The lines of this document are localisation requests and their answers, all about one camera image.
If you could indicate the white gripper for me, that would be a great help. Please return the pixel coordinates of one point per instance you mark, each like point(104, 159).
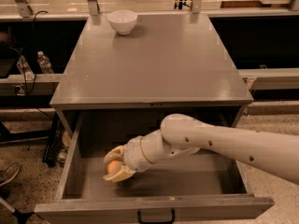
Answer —
point(134, 155)

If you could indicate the black drawer handle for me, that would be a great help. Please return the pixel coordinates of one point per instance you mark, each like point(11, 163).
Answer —
point(167, 216)

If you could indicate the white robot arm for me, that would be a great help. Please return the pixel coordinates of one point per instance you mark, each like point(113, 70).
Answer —
point(179, 135)

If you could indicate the clear plastic water bottle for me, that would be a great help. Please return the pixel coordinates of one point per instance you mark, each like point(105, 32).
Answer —
point(44, 63)

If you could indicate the metal post centre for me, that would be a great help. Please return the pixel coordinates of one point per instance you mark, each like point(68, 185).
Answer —
point(92, 0)

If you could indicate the open grey top drawer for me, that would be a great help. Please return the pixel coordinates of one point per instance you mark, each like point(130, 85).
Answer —
point(204, 186)

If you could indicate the black stand leg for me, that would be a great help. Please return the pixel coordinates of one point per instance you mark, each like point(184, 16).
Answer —
point(46, 157)

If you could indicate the grey shoe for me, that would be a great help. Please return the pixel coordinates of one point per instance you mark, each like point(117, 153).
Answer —
point(9, 174)

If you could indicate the grey cabinet counter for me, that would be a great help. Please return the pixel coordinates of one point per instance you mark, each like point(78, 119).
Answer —
point(168, 59)

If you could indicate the orange fruit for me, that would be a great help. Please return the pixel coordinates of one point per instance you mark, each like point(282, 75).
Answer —
point(114, 167)

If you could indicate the metal post left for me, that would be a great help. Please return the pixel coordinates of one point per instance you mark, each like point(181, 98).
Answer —
point(23, 8)

